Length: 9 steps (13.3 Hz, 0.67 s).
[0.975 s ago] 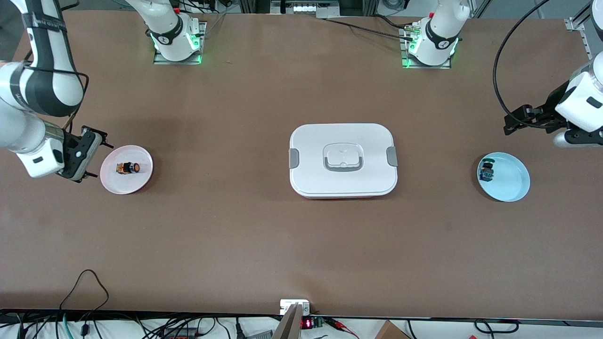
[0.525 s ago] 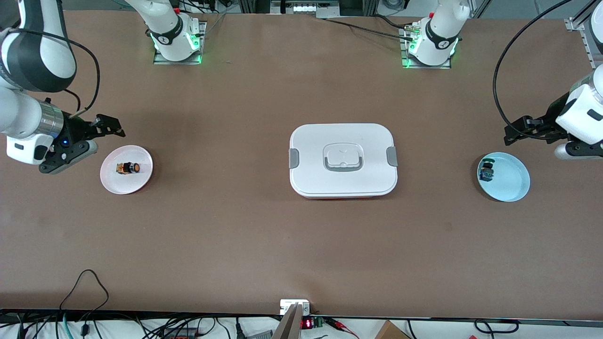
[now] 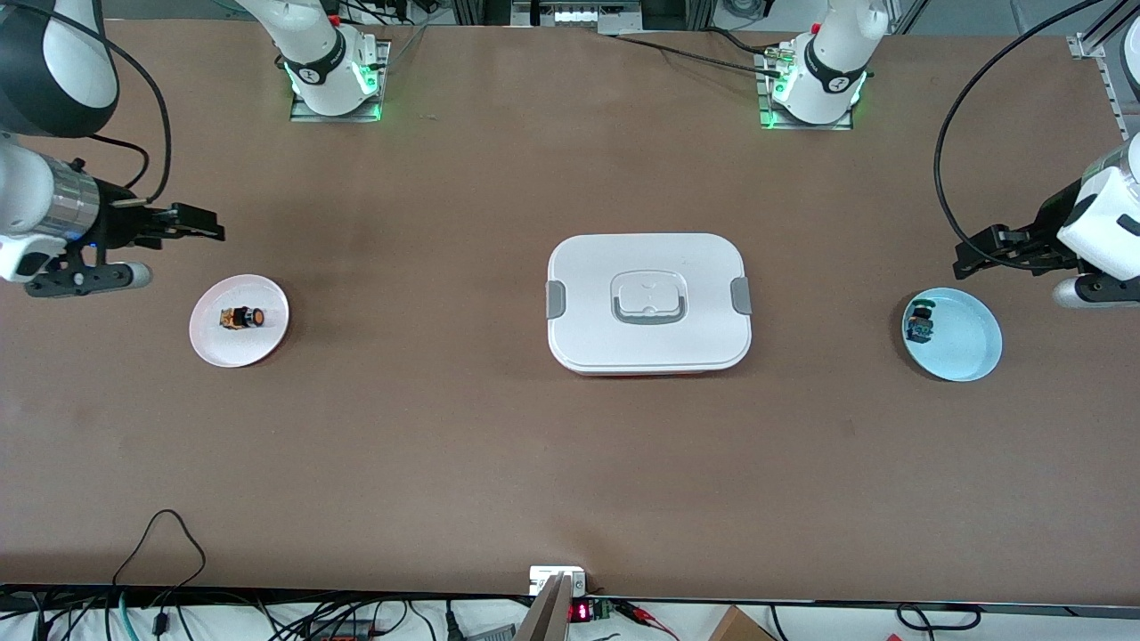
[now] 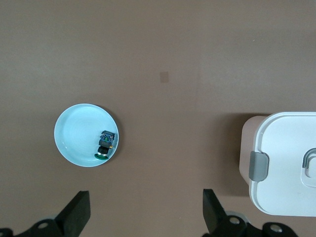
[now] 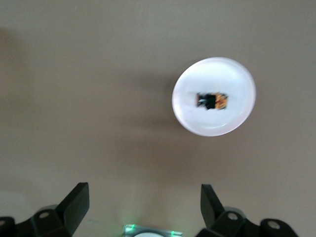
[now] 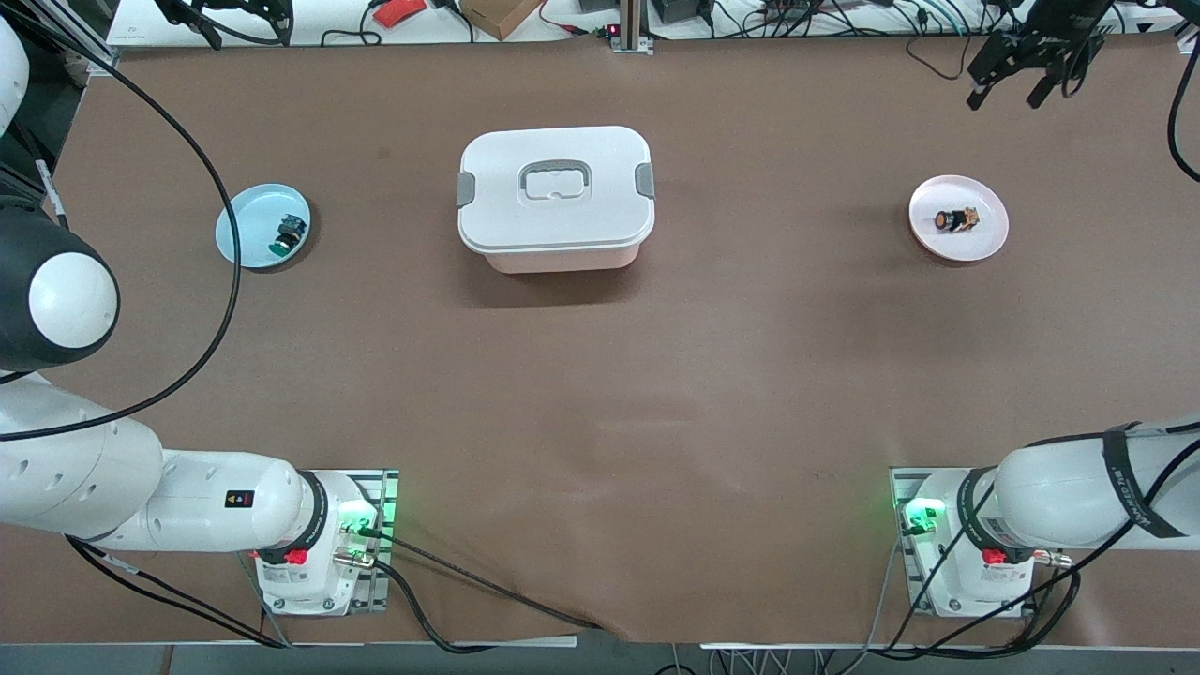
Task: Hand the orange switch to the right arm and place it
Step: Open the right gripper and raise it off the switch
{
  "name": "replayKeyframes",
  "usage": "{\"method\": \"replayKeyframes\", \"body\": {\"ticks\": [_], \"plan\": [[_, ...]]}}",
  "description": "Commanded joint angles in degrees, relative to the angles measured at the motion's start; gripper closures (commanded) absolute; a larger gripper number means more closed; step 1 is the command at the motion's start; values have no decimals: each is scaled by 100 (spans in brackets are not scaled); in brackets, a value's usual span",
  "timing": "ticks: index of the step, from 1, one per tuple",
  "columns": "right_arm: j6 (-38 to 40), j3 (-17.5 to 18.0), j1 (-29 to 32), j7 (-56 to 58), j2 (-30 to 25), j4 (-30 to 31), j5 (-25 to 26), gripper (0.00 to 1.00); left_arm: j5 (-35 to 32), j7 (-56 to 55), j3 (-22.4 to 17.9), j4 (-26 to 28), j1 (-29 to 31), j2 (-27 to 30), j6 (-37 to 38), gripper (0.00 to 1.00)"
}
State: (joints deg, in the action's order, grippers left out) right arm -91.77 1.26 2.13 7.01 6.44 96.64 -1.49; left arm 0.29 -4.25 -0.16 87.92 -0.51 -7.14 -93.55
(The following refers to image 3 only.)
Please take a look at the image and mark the light blue round plate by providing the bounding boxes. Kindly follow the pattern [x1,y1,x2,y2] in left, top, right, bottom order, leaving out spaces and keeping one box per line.
[902,287,1004,383]

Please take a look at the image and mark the pink round plate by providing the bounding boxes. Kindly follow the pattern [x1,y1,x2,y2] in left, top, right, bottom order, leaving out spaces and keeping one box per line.
[189,274,290,369]

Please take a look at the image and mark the white lidded lunch box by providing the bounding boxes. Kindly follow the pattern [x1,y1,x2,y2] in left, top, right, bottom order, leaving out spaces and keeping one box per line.
[546,233,753,377]

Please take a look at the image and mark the brown cardboard box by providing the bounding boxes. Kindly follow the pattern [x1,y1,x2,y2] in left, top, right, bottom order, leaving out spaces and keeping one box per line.
[708,605,778,641]

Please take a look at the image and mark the white socket plate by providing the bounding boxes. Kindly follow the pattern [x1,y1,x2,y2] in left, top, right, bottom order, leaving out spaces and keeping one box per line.
[529,566,589,596]

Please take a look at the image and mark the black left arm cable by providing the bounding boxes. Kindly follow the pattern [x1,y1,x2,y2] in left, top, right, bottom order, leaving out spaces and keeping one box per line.
[933,0,1107,261]

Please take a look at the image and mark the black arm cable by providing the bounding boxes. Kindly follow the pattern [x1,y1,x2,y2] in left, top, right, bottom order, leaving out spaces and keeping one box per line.
[0,0,173,207]
[933,0,1107,261]

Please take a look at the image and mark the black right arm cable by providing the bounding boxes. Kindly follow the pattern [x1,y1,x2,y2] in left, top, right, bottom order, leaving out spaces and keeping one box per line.
[0,0,173,207]

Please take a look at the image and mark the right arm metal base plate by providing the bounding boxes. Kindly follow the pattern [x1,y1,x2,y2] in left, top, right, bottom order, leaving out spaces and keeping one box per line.
[289,40,393,124]

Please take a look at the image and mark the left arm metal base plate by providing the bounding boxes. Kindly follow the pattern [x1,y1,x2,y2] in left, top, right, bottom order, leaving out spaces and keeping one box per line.
[757,49,856,132]

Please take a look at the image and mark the black looped thin cable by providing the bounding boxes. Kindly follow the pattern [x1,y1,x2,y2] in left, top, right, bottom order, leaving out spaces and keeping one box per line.
[111,509,208,615]

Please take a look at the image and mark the black base supply cable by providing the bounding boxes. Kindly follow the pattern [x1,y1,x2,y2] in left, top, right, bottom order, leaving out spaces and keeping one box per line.
[613,31,785,79]

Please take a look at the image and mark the black coiled cable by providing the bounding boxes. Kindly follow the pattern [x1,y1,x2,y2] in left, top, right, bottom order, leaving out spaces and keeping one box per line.
[894,603,982,632]

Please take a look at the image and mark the aluminium frame with label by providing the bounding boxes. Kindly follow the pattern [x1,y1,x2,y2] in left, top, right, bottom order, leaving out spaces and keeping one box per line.
[509,0,715,37]

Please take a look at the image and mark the red clip wires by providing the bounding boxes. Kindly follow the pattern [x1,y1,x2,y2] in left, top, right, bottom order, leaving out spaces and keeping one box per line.
[615,600,680,641]

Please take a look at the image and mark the aluminium profile post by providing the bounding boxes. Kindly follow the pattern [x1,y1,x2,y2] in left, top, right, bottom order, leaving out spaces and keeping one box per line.
[515,574,575,641]

